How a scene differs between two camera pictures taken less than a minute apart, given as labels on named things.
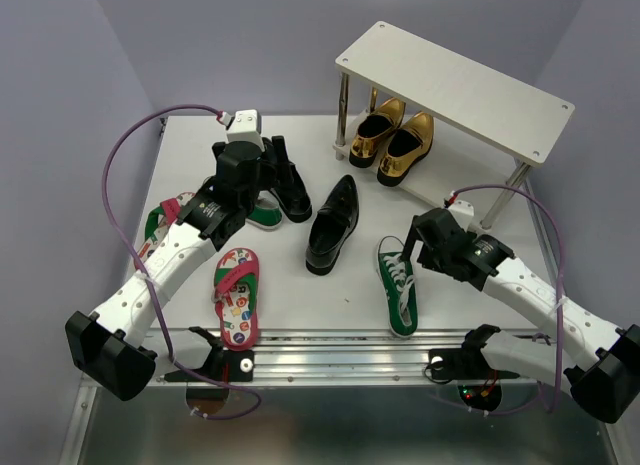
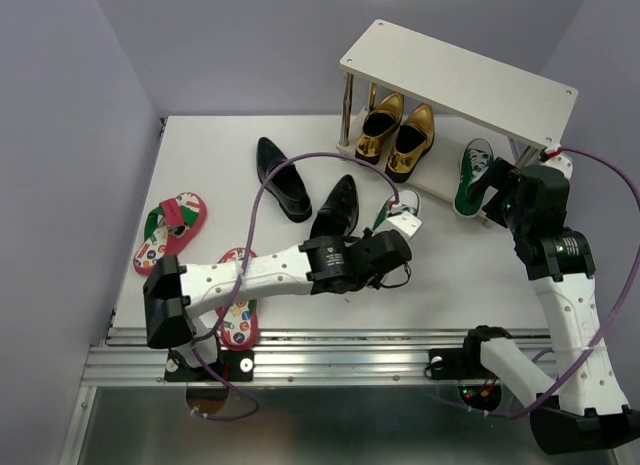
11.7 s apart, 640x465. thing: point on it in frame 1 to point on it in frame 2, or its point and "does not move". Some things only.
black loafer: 292,193 does not move
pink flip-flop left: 161,223 does not move
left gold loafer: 373,129 does not move
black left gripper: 279,150 to 374,280
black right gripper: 424,256 to 506,177
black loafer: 333,226 does not move
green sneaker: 267,214 to 407,198
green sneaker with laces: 396,275 to 476,163
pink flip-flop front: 235,297 does not move
